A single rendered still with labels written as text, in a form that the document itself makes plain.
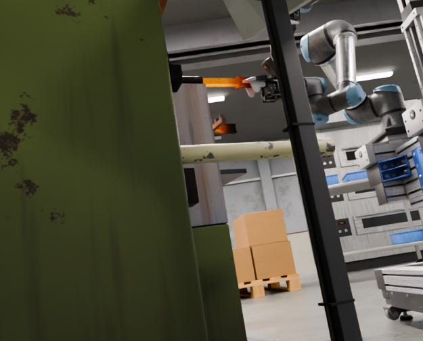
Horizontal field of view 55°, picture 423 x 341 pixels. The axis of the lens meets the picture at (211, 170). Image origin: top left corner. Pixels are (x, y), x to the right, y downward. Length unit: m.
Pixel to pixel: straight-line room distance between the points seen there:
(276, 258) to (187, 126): 3.28
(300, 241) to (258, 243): 4.12
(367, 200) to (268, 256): 2.53
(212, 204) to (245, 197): 10.73
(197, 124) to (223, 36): 4.85
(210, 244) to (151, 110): 0.45
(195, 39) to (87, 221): 5.33
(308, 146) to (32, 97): 0.56
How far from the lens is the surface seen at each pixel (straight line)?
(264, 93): 1.61
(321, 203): 0.82
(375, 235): 6.46
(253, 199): 11.93
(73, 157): 0.86
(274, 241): 4.42
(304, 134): 0.85
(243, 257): 4.30
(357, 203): 6.43
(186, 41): 6.04
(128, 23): 1.01
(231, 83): 1.54
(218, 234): 1.19
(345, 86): 1.63
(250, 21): 1.13
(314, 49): 1.92
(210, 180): 1.21
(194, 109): 1.27
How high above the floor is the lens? 0.35
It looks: 13 degrees up
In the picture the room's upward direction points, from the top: 9 degrees counter-clockwise
